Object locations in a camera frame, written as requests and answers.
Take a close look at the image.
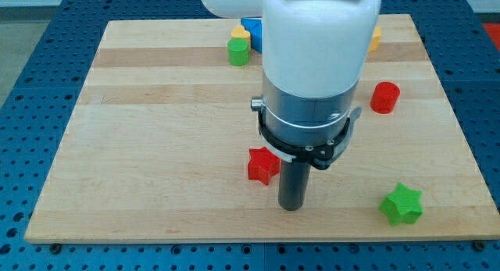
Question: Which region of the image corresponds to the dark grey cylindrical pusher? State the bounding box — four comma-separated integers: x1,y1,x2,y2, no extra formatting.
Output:
278,161,310,211

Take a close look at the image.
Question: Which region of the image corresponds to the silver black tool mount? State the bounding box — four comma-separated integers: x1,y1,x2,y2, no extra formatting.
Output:
251,77,362,170

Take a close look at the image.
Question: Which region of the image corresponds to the red star block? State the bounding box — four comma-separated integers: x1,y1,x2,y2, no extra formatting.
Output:
247,147,281,186

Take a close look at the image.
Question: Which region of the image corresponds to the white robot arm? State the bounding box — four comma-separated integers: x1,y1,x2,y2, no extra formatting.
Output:
201,0,381,211

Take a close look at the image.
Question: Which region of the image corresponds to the green star block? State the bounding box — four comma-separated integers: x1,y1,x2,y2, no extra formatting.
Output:
379,183,423,226

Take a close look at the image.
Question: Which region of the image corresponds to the red cylinder block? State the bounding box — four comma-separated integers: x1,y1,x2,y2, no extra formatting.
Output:
370,81,401,114

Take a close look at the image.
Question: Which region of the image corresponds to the green cylinder block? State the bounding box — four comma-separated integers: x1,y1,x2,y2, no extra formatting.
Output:
227,38,249,66

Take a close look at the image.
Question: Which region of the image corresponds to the yellow block right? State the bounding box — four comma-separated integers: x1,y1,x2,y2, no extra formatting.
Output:
368,26,382,52

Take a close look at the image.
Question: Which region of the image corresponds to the blue block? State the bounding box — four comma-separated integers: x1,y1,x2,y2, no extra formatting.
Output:
240,18,263,53

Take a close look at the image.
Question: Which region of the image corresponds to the yellow heart block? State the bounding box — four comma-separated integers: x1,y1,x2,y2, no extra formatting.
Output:
230,24,252,47

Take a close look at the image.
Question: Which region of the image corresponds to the wooden board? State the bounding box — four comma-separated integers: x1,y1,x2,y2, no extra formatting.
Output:
24,14,499,244

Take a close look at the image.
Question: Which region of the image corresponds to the blue perforated table plate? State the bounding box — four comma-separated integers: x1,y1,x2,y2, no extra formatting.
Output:
1,0,499,270

